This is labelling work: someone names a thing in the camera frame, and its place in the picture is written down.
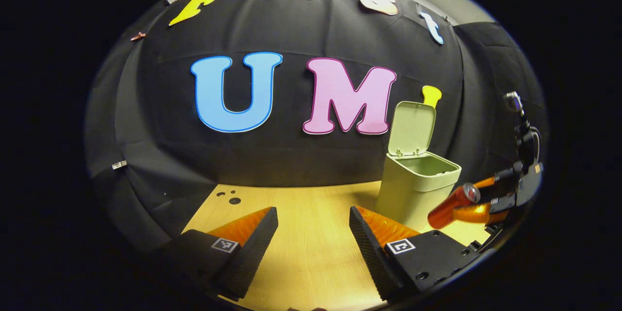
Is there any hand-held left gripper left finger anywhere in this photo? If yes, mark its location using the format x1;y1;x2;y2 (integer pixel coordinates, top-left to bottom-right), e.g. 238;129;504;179
155;207;279;301

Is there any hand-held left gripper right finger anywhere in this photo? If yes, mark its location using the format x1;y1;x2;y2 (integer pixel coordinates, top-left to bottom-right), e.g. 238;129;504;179
349;206;482;302

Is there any orange pop can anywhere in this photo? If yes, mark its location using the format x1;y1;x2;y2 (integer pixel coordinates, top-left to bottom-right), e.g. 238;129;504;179
428;182;482;230

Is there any pale green desktop garbage bin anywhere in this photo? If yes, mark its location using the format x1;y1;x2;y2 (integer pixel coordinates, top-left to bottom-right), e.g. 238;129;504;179
377;101;462;232

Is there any wooden desktop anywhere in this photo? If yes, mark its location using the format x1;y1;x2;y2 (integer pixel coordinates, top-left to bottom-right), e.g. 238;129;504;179
182;181;492;311

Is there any black backdrop cloth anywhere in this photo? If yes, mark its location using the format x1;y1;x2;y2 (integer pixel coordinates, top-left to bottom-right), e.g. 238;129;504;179
85;0;549;253

